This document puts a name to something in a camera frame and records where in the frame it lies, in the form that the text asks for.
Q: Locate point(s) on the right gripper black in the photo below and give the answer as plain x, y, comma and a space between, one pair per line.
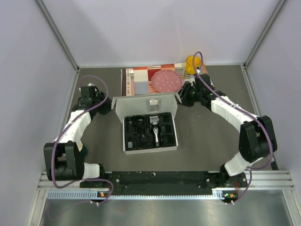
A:
183, 94

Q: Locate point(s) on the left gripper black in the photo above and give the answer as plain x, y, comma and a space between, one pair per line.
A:
107, 107

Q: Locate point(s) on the white cardboard box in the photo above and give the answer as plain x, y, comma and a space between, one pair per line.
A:
145, 104

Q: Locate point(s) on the black clipper comb guard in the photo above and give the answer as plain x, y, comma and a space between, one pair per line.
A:
144, 141
164, 119
166, 129
168, 140

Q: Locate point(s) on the silver hair clipper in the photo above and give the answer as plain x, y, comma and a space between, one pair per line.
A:
154, 123

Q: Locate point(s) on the small oil bottle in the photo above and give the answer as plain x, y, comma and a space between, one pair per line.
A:
130, 145

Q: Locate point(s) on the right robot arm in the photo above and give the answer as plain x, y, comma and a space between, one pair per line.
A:
257, 138

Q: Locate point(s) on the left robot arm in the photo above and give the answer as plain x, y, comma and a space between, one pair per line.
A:
64, 158

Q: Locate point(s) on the pink dotted plate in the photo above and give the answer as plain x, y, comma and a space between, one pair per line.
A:
167, 81

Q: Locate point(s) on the orange patterned cloth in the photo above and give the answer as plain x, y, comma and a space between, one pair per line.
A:
137, 80

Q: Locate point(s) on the black plastic tray insert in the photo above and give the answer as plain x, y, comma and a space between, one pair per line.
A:
137, 126

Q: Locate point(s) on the yellow mug black handle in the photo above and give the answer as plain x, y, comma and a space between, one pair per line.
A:
192, 62

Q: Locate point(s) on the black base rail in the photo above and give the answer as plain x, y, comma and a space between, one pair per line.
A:
171, 182

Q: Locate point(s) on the aluminium frame rail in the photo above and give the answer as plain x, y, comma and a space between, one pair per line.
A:
271, 180

